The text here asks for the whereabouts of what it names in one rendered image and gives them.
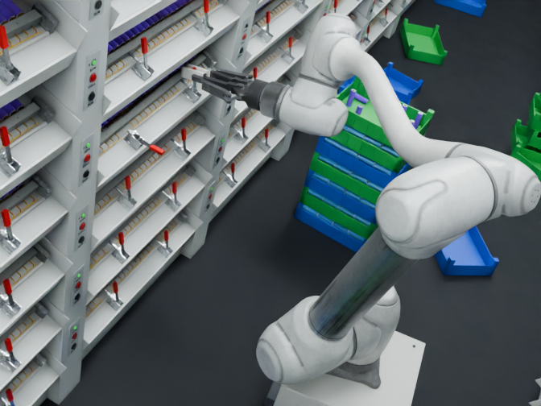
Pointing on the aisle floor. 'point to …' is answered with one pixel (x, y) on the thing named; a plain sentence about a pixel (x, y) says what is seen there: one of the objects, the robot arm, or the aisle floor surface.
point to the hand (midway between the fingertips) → (196, 73)
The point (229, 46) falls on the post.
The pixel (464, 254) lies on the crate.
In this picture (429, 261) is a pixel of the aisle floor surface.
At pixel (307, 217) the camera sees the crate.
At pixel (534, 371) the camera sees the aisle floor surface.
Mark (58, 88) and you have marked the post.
